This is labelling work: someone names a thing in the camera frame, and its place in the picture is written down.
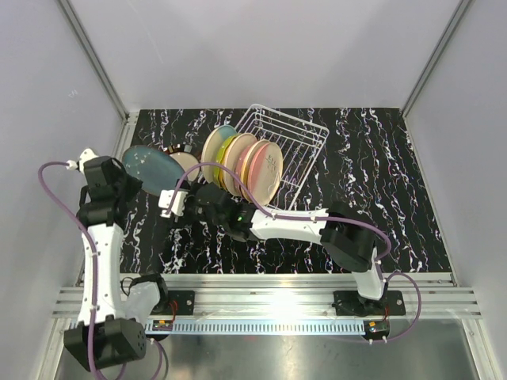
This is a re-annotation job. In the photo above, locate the orange cream branch plate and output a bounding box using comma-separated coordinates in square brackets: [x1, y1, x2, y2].
[237, 139, 269, 185]

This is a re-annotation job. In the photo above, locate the pink cream branch plate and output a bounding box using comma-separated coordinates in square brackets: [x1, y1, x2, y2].
[246, 142, 284, 206]
[221, 133, 257, 196]

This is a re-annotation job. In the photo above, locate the teal glazed floral plate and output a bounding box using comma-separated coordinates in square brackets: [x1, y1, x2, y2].
[121, 146, 185, 196]

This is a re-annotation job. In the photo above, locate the blue cream branch plate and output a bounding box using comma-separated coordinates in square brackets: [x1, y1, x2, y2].
[201, 125, 236, 183]

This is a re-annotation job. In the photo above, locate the green polka dot plate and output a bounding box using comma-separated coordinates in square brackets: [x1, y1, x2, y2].
[213, 134, 238, 189]

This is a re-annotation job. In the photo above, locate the white wire dish rack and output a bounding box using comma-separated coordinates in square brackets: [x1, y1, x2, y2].
[197, 103, 330, 211]

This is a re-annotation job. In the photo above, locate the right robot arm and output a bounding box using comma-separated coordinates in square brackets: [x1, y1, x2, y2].
[183, 184, 388, 317]

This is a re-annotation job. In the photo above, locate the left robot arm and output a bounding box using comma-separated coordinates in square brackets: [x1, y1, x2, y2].
[63, 150, 170, 379]

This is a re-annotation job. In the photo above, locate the cream plate under stack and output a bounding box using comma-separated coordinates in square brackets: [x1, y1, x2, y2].
[170, 152, 200, 181]

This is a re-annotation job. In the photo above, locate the black marble pattern mat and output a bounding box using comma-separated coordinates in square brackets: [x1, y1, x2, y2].
[120, 108, 451, 274]

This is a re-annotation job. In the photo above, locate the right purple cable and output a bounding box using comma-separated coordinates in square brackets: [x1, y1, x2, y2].
[170, 162, 421, 344]

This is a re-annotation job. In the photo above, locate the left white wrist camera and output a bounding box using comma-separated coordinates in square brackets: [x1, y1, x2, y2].
[66, 148, 98, 174]

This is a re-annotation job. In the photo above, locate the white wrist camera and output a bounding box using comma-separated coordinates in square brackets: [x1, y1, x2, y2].
[66, 148, 98, 174]
[158, 190, 189, 219]

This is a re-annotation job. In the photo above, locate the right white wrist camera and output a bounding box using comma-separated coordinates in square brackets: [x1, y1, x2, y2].
[158, 190, 189, 219]

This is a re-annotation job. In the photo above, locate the left aluminium frame post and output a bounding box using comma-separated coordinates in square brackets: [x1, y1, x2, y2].
[56, 0, 130, 123]

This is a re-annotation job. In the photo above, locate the aluminium frame post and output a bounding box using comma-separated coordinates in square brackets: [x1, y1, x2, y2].
[56, 0, 130, 123]
[401, 0, 475, 118]

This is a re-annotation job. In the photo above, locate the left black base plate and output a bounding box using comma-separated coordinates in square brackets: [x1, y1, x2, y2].
[152, 290, 196, 317]

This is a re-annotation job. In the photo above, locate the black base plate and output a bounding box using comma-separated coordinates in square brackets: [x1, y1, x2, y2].
[152, 290, 196, 317]
[332, 291, 406, 317]

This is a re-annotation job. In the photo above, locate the white slotted cable duct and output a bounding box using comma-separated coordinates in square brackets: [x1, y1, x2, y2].
[145, 319, 365, 336]

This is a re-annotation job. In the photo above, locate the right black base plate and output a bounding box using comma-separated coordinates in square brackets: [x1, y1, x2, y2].
[332, 291, 406, 317]

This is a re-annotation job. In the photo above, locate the right aluminium frame post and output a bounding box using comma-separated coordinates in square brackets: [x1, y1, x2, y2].
[401, 0, 475, 118]

